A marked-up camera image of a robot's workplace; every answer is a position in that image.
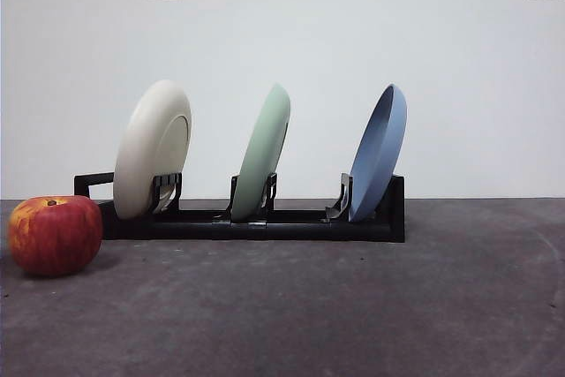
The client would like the blue plate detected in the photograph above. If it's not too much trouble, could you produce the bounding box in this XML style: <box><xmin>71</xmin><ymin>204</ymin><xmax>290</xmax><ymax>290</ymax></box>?
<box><xmin>347</xmin><ymin>83</ymin><xmax>409</xmax><ymax>222</ymax></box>

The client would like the red yellow apple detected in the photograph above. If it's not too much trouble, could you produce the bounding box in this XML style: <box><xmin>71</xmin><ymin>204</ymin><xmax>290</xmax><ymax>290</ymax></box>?
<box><xmin>7</xmin><ymin>194</ymin><xmax>104</xmax><ymax>278</ymax></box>

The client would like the pale green plate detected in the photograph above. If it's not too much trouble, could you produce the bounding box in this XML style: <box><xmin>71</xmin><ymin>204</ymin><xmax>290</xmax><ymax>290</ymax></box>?
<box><xmin>231</xmin><ymin>82</ymin><xmax>292</xmax><ymax>222</ymax></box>

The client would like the black plate rack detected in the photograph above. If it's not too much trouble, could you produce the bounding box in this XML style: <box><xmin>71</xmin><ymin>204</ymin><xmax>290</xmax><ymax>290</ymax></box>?
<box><xmin>72</xmin><ymin>171</ymin><xmax>406</xmax><ymax>245</ymax></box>

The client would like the cream plate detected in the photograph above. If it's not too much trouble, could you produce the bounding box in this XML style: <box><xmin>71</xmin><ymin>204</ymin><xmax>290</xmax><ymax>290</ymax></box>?
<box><xmin>113</xmin><ymin>79</ymin><xmax>193</xmax><ymax>221</ymax></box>

